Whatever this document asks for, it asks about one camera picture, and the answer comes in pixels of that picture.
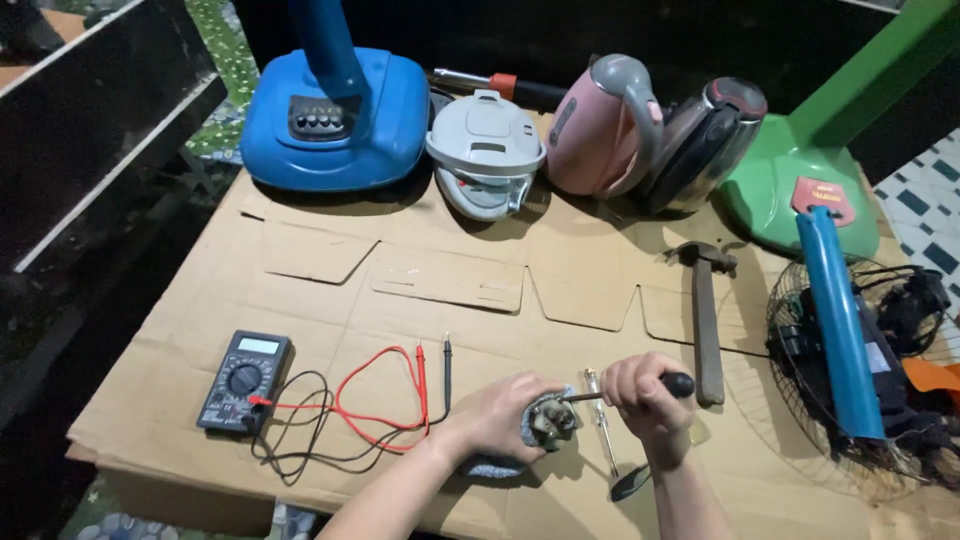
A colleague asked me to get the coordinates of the white rice cooker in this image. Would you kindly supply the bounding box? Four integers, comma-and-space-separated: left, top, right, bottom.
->
425, 89, 548, 223

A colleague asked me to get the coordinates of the wire fan guard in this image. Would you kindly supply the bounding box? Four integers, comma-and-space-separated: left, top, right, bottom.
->
764, 257, 960, 502

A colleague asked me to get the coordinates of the small metal motor part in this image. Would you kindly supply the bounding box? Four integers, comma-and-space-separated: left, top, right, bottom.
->
528, 397, 579, 453

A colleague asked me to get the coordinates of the black multimeter probe lead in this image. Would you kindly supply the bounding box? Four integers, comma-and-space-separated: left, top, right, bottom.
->
244, 333, 454, 481

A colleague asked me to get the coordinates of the black fan motor with cables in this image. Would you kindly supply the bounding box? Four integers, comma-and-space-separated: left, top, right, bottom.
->
772, 264, 960, 481

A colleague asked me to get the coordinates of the tool with orange collar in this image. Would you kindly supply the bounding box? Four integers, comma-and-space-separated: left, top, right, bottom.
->
429, 66, 571, 114

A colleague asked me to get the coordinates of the red multimeter probe lead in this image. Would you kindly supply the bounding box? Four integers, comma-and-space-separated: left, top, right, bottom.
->
247, 343, 432, 453

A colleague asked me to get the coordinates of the brown cardboard sheet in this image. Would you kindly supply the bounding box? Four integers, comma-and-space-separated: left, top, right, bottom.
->
66, 108, 960, 540

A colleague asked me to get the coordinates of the black handled screwdriver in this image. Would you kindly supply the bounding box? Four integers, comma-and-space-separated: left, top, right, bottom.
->
562, 372, 697, 406

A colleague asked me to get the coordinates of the wooden handled hammer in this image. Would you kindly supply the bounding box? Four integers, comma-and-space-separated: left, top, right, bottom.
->
663, 240, 740, 409

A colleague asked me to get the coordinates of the orange plastic piece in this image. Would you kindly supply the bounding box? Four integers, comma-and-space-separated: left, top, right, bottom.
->
901, 357, 960, 396

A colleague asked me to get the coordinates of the small black tool handle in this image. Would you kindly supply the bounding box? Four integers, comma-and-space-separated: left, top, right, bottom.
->
609, 462, 654, 504

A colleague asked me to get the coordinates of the black shelf unit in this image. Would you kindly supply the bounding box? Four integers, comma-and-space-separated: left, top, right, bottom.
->
0, 0, 230, 276

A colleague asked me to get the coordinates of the blue fan base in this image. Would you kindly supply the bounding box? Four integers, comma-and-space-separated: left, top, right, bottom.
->
239, 0, 432, 194

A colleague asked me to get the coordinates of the person's right hand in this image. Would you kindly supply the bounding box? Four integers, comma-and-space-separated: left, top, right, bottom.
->
599, 351, 696, 452

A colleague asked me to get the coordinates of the pink electric kettle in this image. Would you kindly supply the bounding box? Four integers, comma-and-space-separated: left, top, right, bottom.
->
545, 53, 666, 201

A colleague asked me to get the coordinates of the clear tester screwdriver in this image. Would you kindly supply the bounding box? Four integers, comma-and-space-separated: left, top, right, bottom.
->
584, 366, 621, 479

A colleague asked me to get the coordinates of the person's left hand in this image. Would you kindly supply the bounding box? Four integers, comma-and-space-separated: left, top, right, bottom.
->
448, 371, 566, 464

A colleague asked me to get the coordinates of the blue plastic tube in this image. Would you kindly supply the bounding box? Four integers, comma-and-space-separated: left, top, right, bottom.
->
794, 205, 888, 441

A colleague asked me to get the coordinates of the grey cloth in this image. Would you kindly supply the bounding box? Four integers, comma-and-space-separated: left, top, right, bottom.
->
460, 384, 580, 481

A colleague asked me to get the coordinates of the stainless steel electric kettle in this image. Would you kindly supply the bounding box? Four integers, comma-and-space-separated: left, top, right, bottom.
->
643, 75, 770, 216

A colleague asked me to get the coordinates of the green fan base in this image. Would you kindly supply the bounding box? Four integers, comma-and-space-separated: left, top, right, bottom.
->
714, 0, 960, 261

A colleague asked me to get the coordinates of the black digital multimeter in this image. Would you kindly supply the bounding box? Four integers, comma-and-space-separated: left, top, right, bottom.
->
195, 329, 294, 437

